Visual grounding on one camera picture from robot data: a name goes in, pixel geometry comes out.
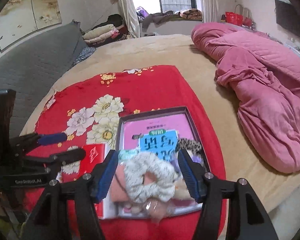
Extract leopard print scrunchie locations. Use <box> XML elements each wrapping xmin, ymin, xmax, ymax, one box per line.
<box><xmin>175</xmin><ymin>138</ymin><xmax>203</xmax><ymax>158</ymax></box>

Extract white knit scrunchie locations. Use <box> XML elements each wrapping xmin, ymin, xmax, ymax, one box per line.
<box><xmin>124</xmin><ymin>152</ymin><xmax>178</xmax><ymax>203</ymax></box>

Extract grey shallow box tray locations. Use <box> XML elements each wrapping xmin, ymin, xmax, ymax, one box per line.
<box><xmin>115</xmin><ymin>106</ymin><xmax>211</xmax><ymax>218</ymax></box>

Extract red floral blanket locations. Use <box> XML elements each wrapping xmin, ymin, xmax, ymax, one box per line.
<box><xmin>29</xmin><ymin>65</ymin><xmax>225</xmax><ymax>239</ymax></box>

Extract pink cloth in bag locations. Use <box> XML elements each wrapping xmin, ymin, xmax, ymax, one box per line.
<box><xmin>110</xmin><ymin>163</ymin><xmax>175</xmax><ymax>221</ymax></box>

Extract grey quilted headboard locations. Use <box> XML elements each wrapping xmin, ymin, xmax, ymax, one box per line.
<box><xmin>0</xmin><ymin>21</ymin><xmax>87</xmax><ymax>137</ymax></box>

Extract beige bed sheet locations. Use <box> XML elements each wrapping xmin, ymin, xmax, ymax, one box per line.
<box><xmin>20</xmin><ymin>34</ymin><xmax>300</xmax><ymax>240</ymax></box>

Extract blue patterned pillow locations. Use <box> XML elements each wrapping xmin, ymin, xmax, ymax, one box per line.
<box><xmin>72</xmin><ymin>47</ymin><xmax>96</xmax><ymax>67</ymax></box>

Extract pink quilted duvet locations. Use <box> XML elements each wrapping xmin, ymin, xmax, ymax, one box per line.
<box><xmin>191</xmin><ymin>22</ymin><xmax>300</xmax><ymax>173</ymax></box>

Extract folded blankets stack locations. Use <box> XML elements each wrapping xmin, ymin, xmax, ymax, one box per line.
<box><xmin>82</xmin><ymin>14</ymin><xmax>129</xmax><ymax>48</ymax></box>

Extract clothes on window sill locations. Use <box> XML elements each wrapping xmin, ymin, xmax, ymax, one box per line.
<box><xmin>136</xmin><ymin>7</ymin><xmax>203</xmax><ymax>31</ymax></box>

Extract red gift bags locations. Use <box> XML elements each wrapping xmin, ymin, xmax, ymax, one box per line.
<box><xmin>221</xmin><ymin>4</ymin><xmax>256</xmax><ymax>29</ymax></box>

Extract landscape wall painting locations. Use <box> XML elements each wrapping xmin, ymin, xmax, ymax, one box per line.
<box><xmin>0</xmin><ymin>0</ymin><xmax>62</xmax><ymax>51</ymax></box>

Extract black wall television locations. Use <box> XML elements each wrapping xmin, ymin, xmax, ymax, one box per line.
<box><xmin>275</xmin><ymin>0</ymin><xmax>300</xmax><ymax>37</ymax></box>

